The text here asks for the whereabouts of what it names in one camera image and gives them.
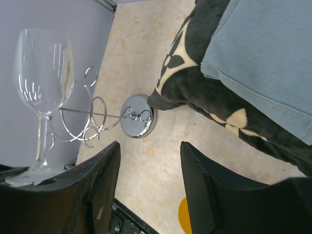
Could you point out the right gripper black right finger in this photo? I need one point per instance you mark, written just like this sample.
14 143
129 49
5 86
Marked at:
221 201

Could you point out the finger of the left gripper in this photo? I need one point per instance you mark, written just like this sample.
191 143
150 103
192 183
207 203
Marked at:
7 171

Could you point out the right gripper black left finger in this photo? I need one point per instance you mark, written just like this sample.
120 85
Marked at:
78 201

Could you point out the orange wine glass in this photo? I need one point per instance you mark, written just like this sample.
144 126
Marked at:
183 216

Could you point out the clear wine glass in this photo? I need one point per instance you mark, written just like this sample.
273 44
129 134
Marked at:
43 75

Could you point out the black patterned blanket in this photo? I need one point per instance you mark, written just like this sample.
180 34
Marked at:
181 82

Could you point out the light blue folded towel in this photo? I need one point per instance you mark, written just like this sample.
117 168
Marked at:
262 51

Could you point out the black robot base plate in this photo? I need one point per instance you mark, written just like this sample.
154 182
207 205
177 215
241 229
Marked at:
124 221

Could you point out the chrome wire glass rack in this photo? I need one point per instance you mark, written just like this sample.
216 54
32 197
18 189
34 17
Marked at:
137 118

